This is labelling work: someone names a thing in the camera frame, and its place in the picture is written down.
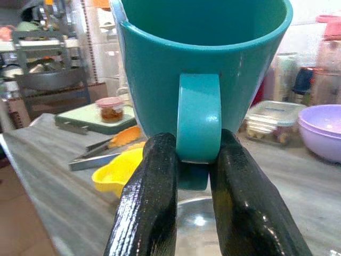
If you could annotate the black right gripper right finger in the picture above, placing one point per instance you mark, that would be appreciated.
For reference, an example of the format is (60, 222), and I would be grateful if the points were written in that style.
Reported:
(245, 213)

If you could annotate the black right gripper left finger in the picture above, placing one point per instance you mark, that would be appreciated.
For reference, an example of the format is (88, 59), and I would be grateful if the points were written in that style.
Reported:
(149, 202)

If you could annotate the teal mug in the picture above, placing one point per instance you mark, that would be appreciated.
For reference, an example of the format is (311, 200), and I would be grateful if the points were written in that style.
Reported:
(165, 88)

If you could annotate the yellow plastic bowl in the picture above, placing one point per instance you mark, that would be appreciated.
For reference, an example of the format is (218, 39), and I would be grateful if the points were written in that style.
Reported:
(117, 173)

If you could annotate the shallow steel plate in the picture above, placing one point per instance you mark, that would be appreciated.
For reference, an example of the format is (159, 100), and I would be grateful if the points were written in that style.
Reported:
(197, 226)

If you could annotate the steel tongs with orange tips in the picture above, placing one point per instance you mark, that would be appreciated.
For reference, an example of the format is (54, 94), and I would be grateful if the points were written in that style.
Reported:
(90, 160)

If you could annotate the glass food container with lid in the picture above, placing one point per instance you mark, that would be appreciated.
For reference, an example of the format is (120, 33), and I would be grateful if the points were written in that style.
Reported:
(274, 120)

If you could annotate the small jar with pink lid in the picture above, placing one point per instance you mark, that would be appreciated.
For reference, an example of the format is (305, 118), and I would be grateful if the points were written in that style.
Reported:
(110, 110)

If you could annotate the pale green tray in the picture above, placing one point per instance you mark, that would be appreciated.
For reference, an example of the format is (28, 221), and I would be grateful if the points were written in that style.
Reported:
(80, 117)

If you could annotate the purple plastic bowl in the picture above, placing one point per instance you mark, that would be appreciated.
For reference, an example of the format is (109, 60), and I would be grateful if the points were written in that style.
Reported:
(322, 133)

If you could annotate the maroon canister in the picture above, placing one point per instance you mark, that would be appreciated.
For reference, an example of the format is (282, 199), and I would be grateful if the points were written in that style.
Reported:
(266, 88)

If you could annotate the pale food packet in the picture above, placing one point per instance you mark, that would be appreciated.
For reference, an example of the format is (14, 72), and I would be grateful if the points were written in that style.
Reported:
(285, 77)

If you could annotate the steel wok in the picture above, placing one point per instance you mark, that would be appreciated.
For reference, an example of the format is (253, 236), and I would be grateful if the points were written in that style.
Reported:
(50, 78)

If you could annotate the grey metal dish rack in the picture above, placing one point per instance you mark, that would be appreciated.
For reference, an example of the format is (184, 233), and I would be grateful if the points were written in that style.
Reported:
(24, 53)

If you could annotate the pink drink bottle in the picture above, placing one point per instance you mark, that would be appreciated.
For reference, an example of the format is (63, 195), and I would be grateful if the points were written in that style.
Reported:
(331, 26)

